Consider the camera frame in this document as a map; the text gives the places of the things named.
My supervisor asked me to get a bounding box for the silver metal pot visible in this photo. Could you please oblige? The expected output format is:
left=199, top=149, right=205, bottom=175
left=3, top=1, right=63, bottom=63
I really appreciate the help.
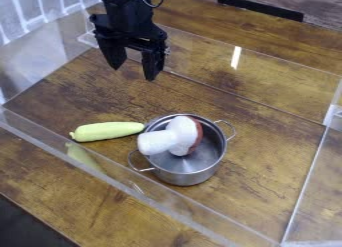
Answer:
left=128, top=113, right=237, bottom=186

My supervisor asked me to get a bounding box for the yellow-green toy corn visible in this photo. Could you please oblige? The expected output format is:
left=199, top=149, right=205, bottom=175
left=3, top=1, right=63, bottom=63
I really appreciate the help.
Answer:
left=70, top=122, right=144, bottom=142

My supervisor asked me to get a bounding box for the black bar in background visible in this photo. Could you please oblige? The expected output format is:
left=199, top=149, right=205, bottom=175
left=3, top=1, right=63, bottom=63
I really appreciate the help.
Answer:
left=217, top=0, right=305, bottom=22

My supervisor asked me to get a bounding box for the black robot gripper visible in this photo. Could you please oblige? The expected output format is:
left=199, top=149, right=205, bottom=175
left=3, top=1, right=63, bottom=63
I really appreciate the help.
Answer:
left=90, top=0, right=170, bottom=81

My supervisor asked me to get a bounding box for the clear acrylic enclosure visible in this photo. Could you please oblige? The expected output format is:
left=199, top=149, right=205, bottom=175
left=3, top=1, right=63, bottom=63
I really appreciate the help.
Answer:
left=0, top=0, right=342, bottom=247

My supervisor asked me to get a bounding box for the white mesh curtain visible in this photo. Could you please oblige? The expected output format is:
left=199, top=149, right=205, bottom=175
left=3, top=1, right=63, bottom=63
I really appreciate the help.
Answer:
left=0, top=0, right=100, bottom=47

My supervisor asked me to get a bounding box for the white and brown toy mushroom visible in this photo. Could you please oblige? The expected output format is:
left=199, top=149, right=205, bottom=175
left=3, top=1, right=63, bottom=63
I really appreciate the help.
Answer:
left=138, top=116, right=203, bottom=156

